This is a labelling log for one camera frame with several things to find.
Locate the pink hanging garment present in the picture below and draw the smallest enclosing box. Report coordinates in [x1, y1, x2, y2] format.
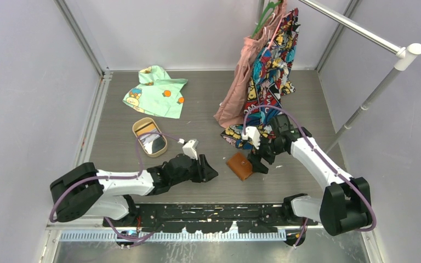
[214, 1, 287, 129]

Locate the gold credit card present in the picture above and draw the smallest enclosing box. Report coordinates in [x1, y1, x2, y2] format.
[135, 122, 156, 136]

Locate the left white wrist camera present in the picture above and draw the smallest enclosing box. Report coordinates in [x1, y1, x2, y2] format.
[178, 138, 198, 160]

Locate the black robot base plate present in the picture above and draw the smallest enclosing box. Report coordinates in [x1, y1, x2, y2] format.
[112, 203, 303, 233]

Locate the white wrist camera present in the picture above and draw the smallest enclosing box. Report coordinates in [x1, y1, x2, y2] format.
[178, 138, 198, 160]
[241, 126, 260, 149]

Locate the brown leather card holder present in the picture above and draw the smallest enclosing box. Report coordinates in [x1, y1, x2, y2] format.
[226, 152, 253, 181]

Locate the green cartoon child shirt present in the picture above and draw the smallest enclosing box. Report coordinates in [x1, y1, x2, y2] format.
[122, 65, 188, 119]

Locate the slotted aluminium rail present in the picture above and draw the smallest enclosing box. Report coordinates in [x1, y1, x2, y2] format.
[59, 229, 286, 242]

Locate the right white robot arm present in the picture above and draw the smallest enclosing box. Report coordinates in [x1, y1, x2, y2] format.
[242, 114, 377, 236]

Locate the white metal clothes rack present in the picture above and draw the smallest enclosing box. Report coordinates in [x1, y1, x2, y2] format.
[256, 0, 421, 155]

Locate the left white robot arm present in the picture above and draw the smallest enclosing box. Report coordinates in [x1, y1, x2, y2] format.
[49, 154, 218, 226]

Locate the green clothes hanger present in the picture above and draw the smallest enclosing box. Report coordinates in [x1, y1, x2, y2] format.
[251, 1, 282, 38]

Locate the colourful comic print garment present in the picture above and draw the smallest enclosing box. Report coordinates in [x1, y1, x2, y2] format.
[220, 8, 300, 150]

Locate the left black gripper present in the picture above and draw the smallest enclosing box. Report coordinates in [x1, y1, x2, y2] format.
[170, 154, 218, 186]

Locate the beige oval card tray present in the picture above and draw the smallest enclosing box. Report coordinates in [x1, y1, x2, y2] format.
[132, 117, 168, 158]

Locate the white VIP card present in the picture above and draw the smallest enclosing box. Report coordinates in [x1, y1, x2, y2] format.
[138, 133, 164, 148]

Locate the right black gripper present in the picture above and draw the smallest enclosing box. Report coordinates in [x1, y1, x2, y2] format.
[247, 132, 286, 174]

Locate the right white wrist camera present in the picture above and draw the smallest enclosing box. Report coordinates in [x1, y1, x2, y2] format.
[241, 126, 260, 149]

